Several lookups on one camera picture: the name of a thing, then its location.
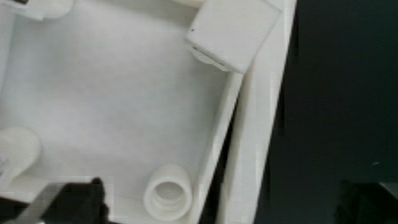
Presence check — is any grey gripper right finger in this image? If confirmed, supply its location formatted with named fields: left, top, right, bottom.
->
left=334, top=181, right=398, bottom=224

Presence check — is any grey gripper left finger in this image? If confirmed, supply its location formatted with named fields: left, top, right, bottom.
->
left=10, top=178, right=110, bottom=224

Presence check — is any white square table top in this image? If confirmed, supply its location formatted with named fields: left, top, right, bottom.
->
left=0, top=0, right=238, bottom=224

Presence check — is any white table leg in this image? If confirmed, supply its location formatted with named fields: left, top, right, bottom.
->
left=186, top=0, right=280, bottom=73
left=19, top=0, right=76, bottom=20
left=0, top=127, right=41, bottom=200

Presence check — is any white U-shaped obstacle fence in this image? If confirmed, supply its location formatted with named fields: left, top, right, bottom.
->
left=215, top=0, right=298, bottom=224

